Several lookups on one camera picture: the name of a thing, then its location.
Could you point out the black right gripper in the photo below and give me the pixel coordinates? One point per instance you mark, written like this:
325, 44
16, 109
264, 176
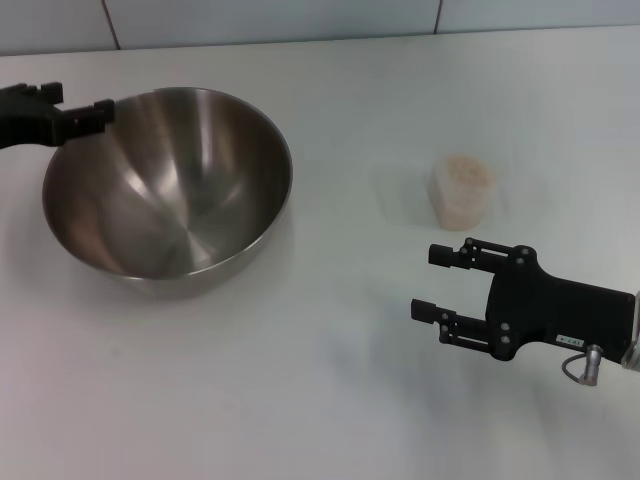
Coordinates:
550, 315

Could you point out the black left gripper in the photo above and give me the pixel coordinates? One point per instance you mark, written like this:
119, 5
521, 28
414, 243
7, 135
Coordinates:
27, 120

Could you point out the transparent plastic cup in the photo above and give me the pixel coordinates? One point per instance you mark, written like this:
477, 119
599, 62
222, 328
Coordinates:
450, 212

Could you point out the stainless steel mixing bowl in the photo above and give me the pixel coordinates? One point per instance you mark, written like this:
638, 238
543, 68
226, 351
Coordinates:
175, 200

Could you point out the white rice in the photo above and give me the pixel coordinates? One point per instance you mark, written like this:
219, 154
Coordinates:
467, 172

